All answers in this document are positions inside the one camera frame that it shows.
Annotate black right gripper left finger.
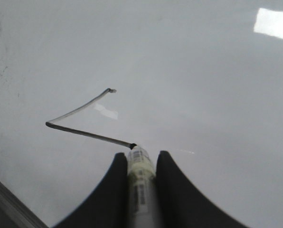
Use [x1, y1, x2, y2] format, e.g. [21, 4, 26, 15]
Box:
[55, 152, 128, 228]

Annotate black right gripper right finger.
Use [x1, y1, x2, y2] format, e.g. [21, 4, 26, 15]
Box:
[156, 151, 246, 228]

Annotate white whiteboard marker pen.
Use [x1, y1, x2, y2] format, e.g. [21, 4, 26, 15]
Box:
[126, 144, 164, 228]

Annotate white whiteboard surface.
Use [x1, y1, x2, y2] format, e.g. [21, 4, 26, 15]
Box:
[0, 0, 283, 228]

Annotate aluminium whiteboard tray rail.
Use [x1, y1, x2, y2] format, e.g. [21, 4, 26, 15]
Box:
[0, 182, 47, 228]

